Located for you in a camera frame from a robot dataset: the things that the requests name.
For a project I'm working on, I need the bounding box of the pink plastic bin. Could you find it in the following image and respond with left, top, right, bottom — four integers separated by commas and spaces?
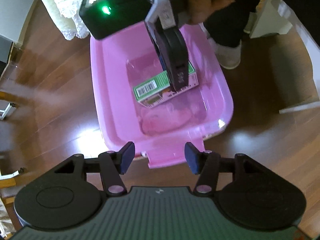
90, 23, 233, 168

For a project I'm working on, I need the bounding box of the white slipper foot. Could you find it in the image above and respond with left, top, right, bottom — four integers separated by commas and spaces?
215, 40, 241, 70

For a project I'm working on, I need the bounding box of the black camera box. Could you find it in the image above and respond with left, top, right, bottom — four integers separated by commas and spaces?
79, 0, 151, 40

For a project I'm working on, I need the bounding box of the right hand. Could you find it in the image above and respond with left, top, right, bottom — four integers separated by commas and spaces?
187, 0, 235, 25

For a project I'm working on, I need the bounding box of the white lace cloth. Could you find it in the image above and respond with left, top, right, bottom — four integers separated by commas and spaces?
41, 0, 89, 41

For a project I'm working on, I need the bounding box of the green white spray box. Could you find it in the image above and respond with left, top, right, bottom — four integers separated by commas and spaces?
132, 62, 199, 108

